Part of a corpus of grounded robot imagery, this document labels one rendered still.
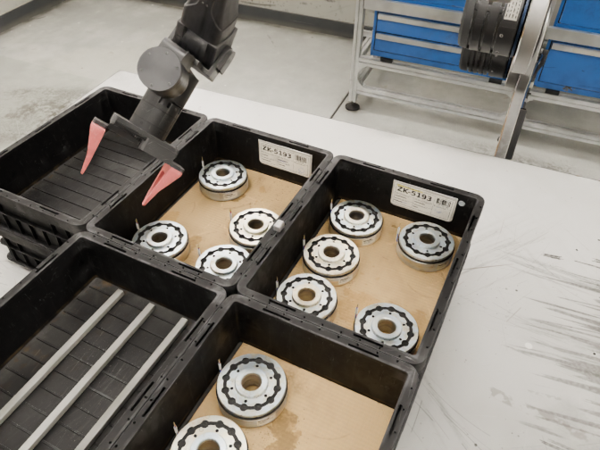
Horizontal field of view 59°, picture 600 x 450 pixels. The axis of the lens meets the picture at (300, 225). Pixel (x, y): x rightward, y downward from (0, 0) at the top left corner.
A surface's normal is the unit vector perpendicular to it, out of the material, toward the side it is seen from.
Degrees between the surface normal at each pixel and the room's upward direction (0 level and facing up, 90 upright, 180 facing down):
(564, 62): 90
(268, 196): 0
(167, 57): 51
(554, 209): 0
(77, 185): 0
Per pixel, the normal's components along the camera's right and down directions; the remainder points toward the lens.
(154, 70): 0.04, 0.07
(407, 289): 0.01, -0.73
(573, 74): -0.39, 0.63
